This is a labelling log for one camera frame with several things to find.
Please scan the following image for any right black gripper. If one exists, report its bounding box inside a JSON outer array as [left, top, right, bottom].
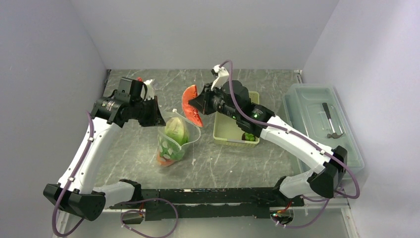
[[191, 82, 240, 120]]

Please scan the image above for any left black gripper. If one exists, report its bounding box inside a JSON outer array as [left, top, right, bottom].
[[130, 95, 166, 127]]

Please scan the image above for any clear polka dot zip bag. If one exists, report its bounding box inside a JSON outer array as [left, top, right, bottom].
[[156, 109, 201, 167]]

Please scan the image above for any green perforated plastic basket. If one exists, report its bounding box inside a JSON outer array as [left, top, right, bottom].
[[213, 112, 260, 147]]

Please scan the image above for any green cabbage toy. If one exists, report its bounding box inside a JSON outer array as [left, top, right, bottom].
[[158, 117, 189, 161]]

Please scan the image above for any orange peach toy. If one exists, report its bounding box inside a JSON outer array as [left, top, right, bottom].
[[156, 151, 175, 167]]

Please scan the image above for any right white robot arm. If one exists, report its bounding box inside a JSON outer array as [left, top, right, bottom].
[[182, 80, 347, 206]]

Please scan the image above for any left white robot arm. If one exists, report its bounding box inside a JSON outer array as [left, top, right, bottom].
[[43, 77, 166, 221]]

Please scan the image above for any green grapes toy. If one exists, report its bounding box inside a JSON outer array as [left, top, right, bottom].
[[242, 132, 256, 141]]

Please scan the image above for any clear plastic storage box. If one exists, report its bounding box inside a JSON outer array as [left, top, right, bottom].
[[283, 84, 365, 174]]

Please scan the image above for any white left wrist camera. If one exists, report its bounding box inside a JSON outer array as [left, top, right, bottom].
[[137, 77, 156, 100]]

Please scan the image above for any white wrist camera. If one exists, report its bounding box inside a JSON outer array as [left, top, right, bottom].
[[210, 64, 229, 91], [137, 77, 156, 100]]

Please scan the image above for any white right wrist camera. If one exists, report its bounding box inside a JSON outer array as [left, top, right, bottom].
[[210, 64, 229, 91]]

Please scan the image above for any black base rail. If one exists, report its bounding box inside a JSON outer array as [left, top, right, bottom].
[[112, 187, 304, 221]]

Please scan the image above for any black handled hammer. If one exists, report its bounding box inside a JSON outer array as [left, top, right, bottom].
[[322, 102, 343, 139]]

